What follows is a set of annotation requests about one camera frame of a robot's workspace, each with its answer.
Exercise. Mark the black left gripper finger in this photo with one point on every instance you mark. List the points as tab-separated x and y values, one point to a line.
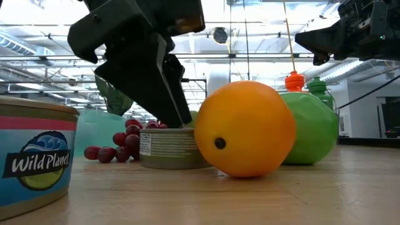
140	78
179	87

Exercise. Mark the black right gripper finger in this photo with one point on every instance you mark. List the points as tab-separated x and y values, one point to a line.
322	40

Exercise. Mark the green squeeze bottle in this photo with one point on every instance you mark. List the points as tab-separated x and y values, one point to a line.
318	89

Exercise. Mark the green label tin can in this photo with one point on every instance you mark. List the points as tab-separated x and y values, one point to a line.
168	150

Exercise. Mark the blue Wild Planet can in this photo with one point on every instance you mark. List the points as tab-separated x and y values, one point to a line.
37	150

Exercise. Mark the green leafy plant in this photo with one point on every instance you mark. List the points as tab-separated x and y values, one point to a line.
115	100

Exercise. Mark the black monitor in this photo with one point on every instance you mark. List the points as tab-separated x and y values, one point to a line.
392	115

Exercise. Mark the teal plastic bin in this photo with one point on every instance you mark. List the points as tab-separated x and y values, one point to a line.
90	131

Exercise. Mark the long ceiling light bar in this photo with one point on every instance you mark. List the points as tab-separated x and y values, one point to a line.
250	56

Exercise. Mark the orange toy fruit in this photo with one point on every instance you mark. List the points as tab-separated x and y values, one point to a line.
250	125

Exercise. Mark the red toy grape bunch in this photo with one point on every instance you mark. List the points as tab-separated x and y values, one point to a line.
106	154

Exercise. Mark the green toy lime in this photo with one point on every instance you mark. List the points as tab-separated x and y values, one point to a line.
312	131

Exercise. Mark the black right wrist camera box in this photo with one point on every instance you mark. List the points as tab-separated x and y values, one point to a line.
372	15

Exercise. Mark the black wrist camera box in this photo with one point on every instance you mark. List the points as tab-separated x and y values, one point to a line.
372	15
187	15

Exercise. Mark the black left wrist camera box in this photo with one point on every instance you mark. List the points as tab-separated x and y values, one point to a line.
187	15

